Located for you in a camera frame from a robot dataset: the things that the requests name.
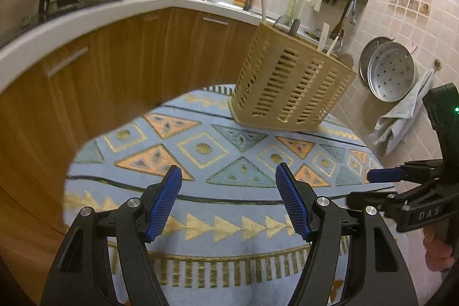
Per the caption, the beige slotted utensil basket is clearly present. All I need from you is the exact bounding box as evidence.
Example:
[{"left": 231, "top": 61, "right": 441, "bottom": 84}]
[{"left": 229, "top": 22, "right": 357, "bottom": 131}]

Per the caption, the black gas stove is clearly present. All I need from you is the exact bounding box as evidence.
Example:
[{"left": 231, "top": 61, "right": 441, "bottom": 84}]
[{"left": 1, "top": 0, "right": 124, "bottom": 47}]

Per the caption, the blue patterned tablecloth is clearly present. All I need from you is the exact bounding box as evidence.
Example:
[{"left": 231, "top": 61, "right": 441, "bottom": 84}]
[{"left": 63, "top": 85, "right": 380, "bottom": 305}]

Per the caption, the white countertop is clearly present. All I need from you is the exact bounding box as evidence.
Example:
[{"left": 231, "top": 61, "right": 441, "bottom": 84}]
[{"left": 0, "top": 0, "right": 324, "bottom": 92}]

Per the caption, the person's right hand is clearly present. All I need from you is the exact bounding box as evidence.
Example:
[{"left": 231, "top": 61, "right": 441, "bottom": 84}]
[{"left": 423, "top": 225, "right": 455, "bottom": 272}]

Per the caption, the black handled utensil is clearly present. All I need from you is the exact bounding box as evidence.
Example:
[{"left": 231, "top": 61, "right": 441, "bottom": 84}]
[{"left": 288, "top": 19, "right": 300, "bottom": 37}]

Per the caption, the wooden spatula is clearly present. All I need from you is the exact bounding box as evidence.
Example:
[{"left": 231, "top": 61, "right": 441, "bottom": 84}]
[{"left": 317, "top": 22, "right": 330, "bottom": 52}]

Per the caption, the wooden kitchen cabinet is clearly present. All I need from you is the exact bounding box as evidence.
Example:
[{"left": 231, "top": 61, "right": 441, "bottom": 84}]
[{"left": 1, "top": 7, "right": 256, "bottom": 303}]

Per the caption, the grey hanging towel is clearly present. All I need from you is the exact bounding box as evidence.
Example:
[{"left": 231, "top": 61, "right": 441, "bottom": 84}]
[{"left": 368, "top": 69, "right": 435, "bottom": 157}]

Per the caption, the metal steamer tray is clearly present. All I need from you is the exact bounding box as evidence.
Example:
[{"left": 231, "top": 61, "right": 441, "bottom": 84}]
[{"left": 359, "top": 36, "right": 417, "bottom": 102}]

